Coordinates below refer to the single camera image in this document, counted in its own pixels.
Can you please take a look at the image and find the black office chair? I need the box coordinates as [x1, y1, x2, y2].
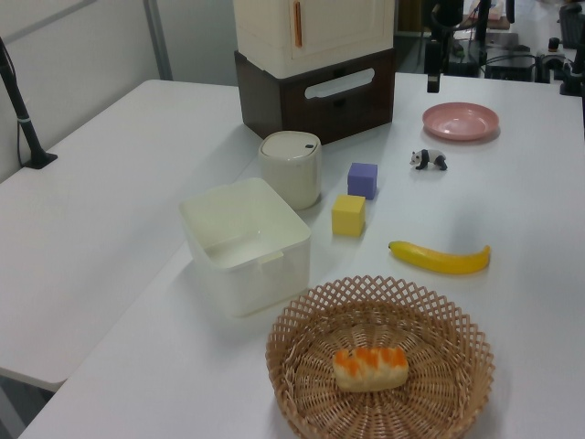
[559, 3, 585, 48]

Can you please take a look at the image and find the yellow toy banana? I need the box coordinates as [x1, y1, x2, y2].
[388, 240, 493, 276]

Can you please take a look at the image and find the brown drawer with white handle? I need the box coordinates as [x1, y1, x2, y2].
[279, 58, 397, 122]

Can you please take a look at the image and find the yellow foam cube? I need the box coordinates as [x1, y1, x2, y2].
[331, 194, 367, 237]

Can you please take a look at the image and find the purple foam cube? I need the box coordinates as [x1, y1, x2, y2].
[346, 162, 379, 201]

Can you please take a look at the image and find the cream lidded trash can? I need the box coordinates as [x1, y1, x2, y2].
[258, 130, 323, 211]

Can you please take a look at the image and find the cream plastic storage box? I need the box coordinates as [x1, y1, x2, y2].
[232, 0, 397, 77]

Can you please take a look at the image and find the toy panda figure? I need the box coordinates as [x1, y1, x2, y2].
[409, 148, 450, 173]

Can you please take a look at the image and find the pink plastic plate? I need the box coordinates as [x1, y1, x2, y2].
[421, 102, 501, 142]

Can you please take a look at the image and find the orange strap latch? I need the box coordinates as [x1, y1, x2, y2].
[292, 1, 304, 48]

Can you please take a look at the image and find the black camera stand pole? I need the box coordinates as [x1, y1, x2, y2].
[0, 35, 59, 171]

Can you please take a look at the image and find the toy bread loaf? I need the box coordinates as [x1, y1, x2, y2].
[332, 347, 410, 393]

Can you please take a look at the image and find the cream open plastic bin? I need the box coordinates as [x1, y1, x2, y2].
[178, 177, 314, 319]

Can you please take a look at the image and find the black clamp mount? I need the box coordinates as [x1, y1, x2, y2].
[558, 58, 585, 97]

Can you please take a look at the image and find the woven wicker basket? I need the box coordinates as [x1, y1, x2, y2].
[265, 274, 496, 439]

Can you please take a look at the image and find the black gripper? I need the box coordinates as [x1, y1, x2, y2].
[424, 39, 443, 94]

